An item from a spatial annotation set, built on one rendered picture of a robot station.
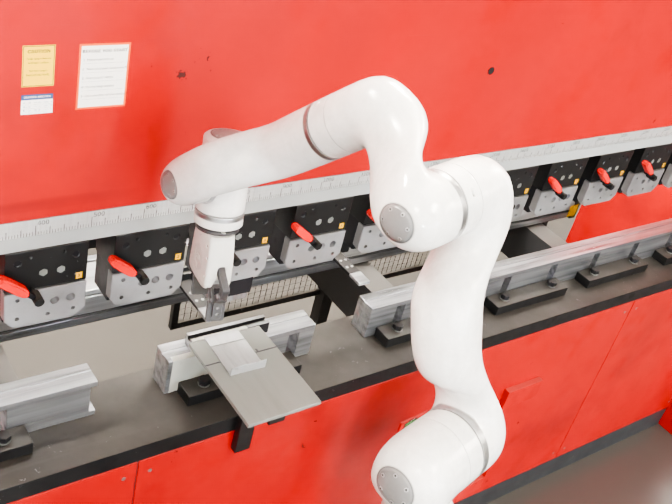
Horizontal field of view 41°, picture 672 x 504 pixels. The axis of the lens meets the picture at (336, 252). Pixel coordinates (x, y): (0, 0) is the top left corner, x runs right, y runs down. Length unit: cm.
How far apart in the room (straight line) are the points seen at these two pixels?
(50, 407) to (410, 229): 103
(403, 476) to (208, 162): 54
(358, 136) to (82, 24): 48
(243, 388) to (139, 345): 162
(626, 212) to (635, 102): 135
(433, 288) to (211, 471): 104
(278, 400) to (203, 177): 67
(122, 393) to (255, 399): 32
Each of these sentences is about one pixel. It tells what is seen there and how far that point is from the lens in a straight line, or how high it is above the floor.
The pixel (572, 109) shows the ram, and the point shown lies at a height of 150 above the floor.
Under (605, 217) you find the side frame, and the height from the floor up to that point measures 63.
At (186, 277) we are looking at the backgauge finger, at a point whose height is 101.
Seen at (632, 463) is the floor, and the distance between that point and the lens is 374.
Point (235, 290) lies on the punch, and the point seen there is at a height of 112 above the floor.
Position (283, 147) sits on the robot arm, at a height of 169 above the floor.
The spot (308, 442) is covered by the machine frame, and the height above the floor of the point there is 69.
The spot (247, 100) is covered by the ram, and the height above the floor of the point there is 160.
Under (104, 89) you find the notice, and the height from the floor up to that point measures 164.
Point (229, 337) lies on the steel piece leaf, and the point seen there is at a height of 100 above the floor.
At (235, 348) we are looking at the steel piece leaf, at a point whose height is 100.
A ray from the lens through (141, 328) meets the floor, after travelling 357.
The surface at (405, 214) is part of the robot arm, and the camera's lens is 110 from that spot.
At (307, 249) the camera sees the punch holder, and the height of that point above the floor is 122.
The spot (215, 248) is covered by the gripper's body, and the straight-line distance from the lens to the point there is 151.
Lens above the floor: 229
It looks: 33 degrees down
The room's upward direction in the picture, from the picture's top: 15 degrees clockwise
